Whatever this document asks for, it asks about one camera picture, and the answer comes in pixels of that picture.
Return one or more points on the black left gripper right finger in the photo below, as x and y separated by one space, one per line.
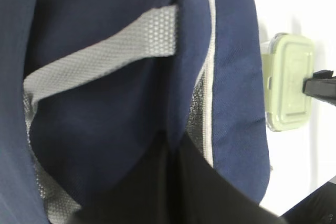
198 194

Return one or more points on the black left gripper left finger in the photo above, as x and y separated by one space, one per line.
140 197

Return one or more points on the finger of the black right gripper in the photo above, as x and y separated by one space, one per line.
321 86

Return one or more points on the green lid glass container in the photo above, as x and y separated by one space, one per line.
287 62

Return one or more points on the navy insulated lunch bag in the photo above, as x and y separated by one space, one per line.
86 85

